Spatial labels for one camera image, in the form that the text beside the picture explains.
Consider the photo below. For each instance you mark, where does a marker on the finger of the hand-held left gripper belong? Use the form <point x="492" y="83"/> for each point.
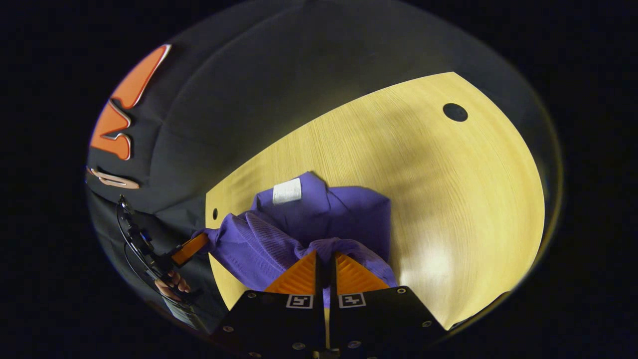
<point x="189" y="249"/>

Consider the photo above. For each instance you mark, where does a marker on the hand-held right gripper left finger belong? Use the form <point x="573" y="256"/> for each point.
<point x="279" y="321"/>

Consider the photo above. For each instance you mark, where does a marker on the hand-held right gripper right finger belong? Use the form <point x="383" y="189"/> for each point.
<point x="379" y="321"/>

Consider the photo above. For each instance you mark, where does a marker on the purple ribbed shirt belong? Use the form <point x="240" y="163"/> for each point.
<point x="279" y="234"/>

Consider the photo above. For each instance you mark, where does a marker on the black backdrop cloth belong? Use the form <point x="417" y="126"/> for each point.
<point x="249" y="89"/>

